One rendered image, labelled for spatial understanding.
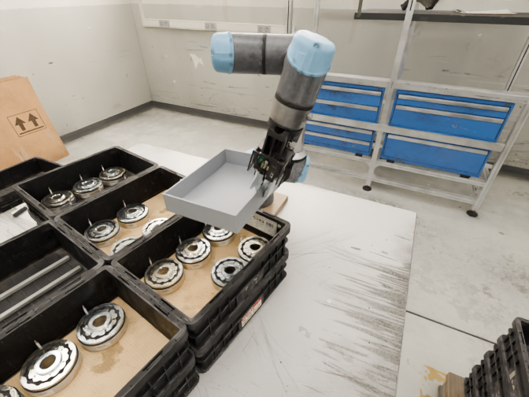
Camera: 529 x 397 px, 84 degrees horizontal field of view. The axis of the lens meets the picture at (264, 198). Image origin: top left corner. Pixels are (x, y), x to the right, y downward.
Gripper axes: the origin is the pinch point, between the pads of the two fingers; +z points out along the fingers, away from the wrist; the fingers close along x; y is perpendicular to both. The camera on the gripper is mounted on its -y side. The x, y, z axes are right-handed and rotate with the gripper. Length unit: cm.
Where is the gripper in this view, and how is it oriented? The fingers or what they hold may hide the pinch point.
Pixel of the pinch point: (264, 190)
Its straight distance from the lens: 72.5
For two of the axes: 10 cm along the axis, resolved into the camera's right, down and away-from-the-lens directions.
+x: 8.8, 4.5, -1.3
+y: -3.8, 5.4, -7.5
